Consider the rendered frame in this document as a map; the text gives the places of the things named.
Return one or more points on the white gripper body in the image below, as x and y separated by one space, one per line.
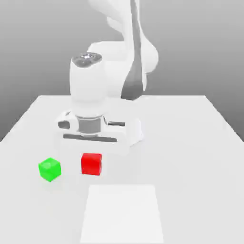
91 145

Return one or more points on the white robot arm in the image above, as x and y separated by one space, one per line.
87 83

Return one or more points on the small red cube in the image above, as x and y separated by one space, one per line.
91 164

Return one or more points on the small green cube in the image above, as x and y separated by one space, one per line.
50 169

